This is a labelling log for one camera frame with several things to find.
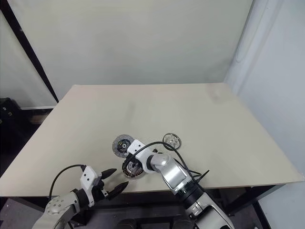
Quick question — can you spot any white wall conduit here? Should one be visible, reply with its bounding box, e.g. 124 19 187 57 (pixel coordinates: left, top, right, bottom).
236 0 271 64

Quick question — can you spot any black diagonal frame post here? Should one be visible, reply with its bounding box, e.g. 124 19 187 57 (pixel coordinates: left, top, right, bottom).
0 0 60 104

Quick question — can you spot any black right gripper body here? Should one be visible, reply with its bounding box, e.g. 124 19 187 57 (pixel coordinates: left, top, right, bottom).
125 152 142 165

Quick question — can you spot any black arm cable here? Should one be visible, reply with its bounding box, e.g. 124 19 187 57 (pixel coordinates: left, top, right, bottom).
128 141 211 186
49 164 87 199

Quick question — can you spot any silver round motor lid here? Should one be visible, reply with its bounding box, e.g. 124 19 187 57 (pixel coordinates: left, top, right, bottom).
163 132 183 150

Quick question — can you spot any dark spoked rotor disc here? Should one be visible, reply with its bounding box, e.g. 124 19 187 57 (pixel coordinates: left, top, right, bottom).
112 134 132 158

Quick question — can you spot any round motor housing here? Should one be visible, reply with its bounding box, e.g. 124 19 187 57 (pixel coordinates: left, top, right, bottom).
121 159 145 179

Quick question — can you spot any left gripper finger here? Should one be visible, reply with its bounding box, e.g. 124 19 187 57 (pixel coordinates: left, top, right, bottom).
100 168 117 180
106 181 129 200

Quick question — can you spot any black bag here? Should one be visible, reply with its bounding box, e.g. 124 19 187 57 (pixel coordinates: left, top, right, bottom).
0 97 22 127

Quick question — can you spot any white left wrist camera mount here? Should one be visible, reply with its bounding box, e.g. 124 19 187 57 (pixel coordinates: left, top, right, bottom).
80 166 100 207

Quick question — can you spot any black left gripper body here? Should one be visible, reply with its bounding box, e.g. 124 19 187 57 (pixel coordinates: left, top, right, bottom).
91 175 112 203

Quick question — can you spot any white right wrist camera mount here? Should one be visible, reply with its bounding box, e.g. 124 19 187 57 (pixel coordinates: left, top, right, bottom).
127 139 146 156

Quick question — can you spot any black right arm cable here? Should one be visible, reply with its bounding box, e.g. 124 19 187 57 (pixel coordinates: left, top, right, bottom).
128 141 211 186

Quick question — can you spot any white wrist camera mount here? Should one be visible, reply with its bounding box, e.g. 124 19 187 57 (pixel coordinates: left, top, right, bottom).
127 139 146 156
80 166 100 207

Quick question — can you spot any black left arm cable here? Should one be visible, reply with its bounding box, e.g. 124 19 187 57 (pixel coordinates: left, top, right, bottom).
49 164 87 199

